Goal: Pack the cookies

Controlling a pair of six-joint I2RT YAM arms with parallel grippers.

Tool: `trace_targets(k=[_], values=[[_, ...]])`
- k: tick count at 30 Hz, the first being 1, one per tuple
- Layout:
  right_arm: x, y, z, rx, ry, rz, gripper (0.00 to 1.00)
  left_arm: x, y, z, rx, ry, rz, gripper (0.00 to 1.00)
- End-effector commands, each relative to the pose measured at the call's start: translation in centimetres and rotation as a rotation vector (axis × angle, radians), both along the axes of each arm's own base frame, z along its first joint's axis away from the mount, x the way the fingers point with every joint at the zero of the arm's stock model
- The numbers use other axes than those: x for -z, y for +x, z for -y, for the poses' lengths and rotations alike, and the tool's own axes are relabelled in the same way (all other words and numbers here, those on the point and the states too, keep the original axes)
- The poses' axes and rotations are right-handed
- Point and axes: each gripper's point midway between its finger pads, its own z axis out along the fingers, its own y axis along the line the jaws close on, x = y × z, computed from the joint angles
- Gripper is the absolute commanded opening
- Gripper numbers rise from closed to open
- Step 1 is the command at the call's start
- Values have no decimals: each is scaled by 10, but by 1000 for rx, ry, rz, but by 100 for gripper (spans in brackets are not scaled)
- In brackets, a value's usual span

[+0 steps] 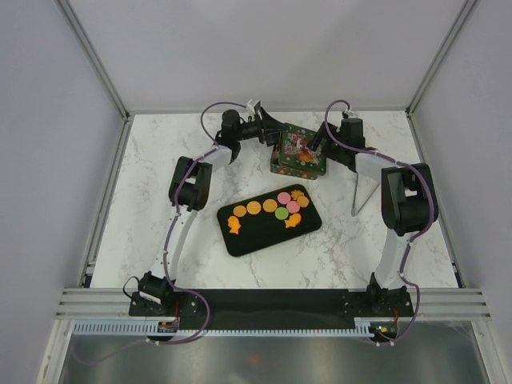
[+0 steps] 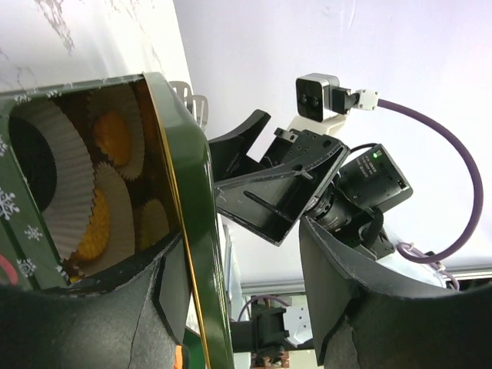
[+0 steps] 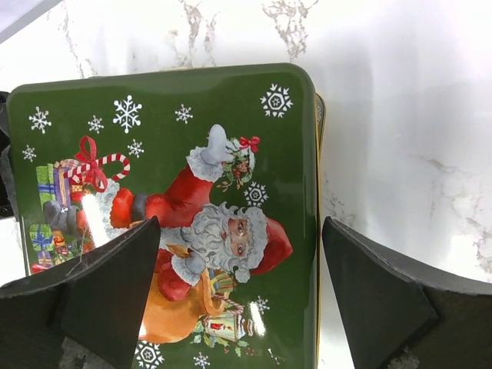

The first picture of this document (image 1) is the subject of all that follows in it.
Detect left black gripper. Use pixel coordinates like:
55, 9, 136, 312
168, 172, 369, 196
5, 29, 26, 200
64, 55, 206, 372
234, 109, 288, 148

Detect gold square tin lid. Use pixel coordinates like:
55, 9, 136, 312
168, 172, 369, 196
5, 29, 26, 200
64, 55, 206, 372
277, 123, 327, 176

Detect metal tongs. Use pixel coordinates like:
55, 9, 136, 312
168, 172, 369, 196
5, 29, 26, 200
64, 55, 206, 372
350, 174, 379, 217

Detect square cookie tin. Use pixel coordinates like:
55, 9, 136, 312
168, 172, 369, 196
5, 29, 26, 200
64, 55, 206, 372
270, 146, 327, 180

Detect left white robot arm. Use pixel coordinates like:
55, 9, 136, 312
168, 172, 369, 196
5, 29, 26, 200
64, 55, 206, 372
129, 106, 289, 317

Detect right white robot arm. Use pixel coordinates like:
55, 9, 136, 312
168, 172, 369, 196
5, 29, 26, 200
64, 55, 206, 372
307, 116, 438, 316

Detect orange flower cookie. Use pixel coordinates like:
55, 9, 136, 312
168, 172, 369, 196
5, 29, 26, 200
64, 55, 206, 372
290, 190, 304, 201

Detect pink round cookie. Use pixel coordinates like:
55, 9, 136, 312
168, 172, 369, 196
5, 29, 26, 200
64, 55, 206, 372
277, 191, 291, 205
286, 200, 301, 214

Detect orange owl cookie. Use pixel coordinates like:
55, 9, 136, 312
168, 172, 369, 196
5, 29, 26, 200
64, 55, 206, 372
296, 195, 310, 208

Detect orange round cookie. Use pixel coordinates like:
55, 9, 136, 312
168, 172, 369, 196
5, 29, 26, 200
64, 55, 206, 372
246, 201, 262, 215
262, 199, 278, 213
233, 205, 247, 218

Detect green round cookie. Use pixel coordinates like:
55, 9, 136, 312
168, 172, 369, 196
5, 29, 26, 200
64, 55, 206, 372
274, 206, 289, 220

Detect orange fish cookie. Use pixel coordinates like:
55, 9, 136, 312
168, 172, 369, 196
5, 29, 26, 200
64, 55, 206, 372
285, 213, 302, 229
227, 216, 241, 234

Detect black rectangular tray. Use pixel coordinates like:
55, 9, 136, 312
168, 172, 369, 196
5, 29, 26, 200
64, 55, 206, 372
217, 184, 322, 258

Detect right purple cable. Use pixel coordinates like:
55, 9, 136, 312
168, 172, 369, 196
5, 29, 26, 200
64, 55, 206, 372
324, 99, 437, 349

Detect right aluminium frame post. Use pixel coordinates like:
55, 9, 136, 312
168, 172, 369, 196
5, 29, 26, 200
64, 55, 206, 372
405, 0, 479, 118

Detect aluminium frame post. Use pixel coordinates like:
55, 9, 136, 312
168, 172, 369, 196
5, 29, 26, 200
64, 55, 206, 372
54, 0, 130, 121
405, 0, 479, 118

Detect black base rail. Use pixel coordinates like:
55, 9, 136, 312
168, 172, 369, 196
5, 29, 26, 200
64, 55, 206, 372
129, 288, 413, 331

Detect white slotted cable duct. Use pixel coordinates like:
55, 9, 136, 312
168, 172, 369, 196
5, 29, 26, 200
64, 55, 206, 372
73, 320, 374, 338

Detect left aluminium frame post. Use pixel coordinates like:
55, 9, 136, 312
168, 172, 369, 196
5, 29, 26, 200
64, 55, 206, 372
54, 0, 130, 121

